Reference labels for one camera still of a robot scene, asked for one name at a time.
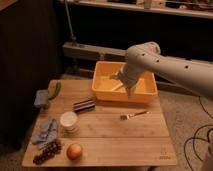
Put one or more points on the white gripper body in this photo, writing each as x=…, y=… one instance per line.
x=129, y=75

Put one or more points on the metal lamp pole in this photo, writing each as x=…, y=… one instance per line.
x=72, y=36

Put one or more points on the yellow plastic tray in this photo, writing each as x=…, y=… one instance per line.
x=146, y=88

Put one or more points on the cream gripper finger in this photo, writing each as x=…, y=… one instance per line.
x=130, y=91
x=114, y=76

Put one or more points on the orange apple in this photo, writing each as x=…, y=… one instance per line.
x=74, y=151

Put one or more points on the white round container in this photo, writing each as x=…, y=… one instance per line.
x=68, y=120

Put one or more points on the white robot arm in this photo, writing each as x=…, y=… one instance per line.
x=201, y=88

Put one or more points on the dark grape bunch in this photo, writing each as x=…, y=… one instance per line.
x=49, y=151

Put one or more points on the blue crumpled cloth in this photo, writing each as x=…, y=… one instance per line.
x=47, y=133

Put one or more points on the upper shelf with clutter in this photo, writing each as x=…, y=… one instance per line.
x=189, y=8

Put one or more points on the blue sponge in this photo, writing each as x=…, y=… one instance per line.
x=41, y=99

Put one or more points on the wooden table board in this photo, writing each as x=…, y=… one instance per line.
x=107, y=141

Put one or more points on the low wooden shelf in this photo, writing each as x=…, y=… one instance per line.
x=96, y=51

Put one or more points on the white brush in tray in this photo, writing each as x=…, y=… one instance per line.
x=117, y=87

